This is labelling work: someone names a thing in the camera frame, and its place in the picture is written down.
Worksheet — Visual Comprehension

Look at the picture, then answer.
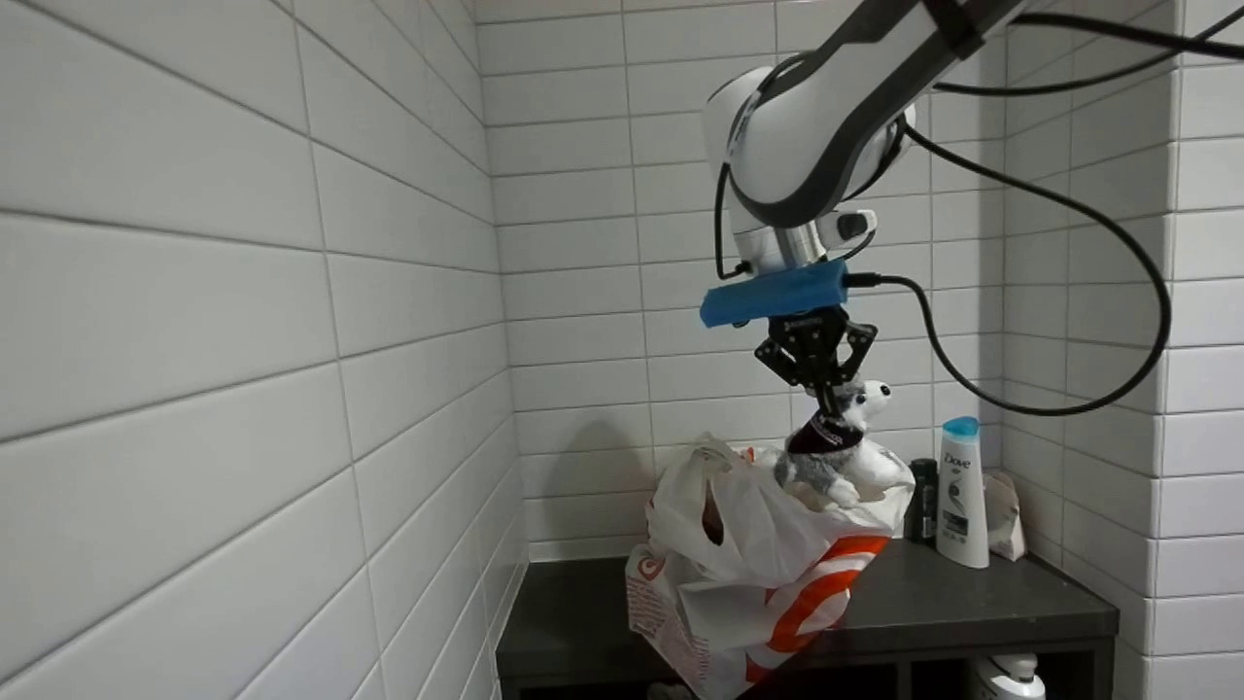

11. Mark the white shampoo bottle blue cap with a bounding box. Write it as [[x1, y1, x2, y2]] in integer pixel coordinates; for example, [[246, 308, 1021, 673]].
[[932, 413, 995, 574]]

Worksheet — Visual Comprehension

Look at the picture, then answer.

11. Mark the dark shelf unit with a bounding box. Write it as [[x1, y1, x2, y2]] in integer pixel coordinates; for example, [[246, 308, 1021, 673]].
[[495, 539, 1122, 700]]

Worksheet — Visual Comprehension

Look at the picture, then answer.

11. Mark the white orange plastic bag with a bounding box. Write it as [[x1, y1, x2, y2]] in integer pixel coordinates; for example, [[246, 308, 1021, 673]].
[[622, 428, 916, 700]]

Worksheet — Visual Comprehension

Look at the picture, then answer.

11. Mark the small black bottle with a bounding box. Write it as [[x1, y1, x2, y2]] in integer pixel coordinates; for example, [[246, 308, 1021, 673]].
[[901, 456, 944, 549]]

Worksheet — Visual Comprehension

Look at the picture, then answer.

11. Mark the small white pouch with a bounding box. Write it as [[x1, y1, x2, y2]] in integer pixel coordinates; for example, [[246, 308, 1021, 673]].
[[982, 469, 1029, 566]]

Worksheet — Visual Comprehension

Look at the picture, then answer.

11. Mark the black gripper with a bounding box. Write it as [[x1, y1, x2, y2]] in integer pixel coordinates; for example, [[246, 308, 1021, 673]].
[[752, 308, 881, 428]]

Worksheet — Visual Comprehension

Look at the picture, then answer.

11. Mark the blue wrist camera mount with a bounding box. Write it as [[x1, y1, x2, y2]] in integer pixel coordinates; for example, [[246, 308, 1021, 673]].
[[696, 261, 854, 332]]

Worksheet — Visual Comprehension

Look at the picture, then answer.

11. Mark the white bottle in shelf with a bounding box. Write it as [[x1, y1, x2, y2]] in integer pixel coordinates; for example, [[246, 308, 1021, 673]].
[[969, 650, 1050, 700]]

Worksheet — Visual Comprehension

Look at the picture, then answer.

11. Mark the white grey dog plush toy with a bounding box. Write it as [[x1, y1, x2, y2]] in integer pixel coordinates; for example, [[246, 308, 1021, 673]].
[[769, 373, 916, 515]]

